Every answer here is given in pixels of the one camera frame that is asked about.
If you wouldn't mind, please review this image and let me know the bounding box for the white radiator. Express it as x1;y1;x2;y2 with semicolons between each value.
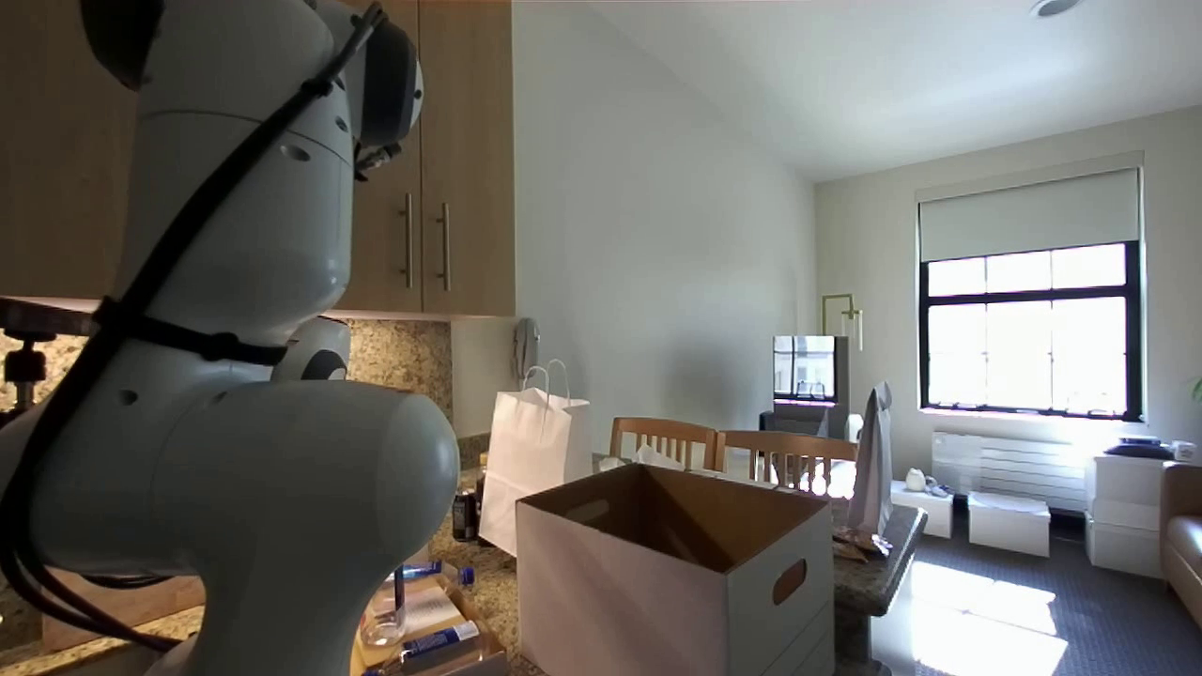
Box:
926;427;1105;515

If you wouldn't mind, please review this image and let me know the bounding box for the brown box with white label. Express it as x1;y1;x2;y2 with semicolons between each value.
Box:
353;567;484;676

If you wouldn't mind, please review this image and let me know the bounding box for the black framed window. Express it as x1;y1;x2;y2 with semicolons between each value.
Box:
917;235;1144;423

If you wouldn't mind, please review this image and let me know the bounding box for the small white storage box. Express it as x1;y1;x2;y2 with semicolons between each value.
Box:
890;478;959;541

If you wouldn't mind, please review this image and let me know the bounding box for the clear bottle blue cap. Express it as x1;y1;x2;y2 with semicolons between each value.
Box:
368;555;479;630
368;616;484;672

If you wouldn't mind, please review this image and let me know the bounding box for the wooden wall cabinet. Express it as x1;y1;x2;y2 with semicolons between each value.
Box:
0;0;519;316

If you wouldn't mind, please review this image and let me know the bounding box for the white cardboard box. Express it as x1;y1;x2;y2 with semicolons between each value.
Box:
513;462;837;676

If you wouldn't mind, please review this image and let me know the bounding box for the white drawer chest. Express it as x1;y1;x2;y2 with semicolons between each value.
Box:
1084;448;1180;583

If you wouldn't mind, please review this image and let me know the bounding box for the half open roller blind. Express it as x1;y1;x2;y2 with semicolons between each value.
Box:
911;167;1150;263

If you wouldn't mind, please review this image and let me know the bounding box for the black flat item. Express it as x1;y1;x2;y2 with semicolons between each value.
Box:
1105;433;1180;462

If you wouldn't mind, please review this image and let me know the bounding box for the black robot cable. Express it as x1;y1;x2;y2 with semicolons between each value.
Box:
0;0;389;655

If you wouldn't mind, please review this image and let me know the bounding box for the dark jar with cork lid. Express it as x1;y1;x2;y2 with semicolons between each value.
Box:
454;483;484;546

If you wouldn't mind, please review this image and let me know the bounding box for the flat screen television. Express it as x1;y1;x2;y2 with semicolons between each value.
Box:
771;329;841;406

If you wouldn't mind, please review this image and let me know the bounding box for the beige sofa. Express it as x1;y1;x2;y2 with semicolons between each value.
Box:
1160;462;1202;630

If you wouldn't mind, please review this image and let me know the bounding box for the dark dining table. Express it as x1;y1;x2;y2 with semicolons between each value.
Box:
831;498;932;620

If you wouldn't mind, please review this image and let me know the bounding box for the white paper bag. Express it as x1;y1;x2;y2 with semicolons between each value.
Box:
477;384;593;560

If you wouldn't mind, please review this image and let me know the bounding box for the wide white storage box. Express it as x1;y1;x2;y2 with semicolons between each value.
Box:
966;487;1055;560

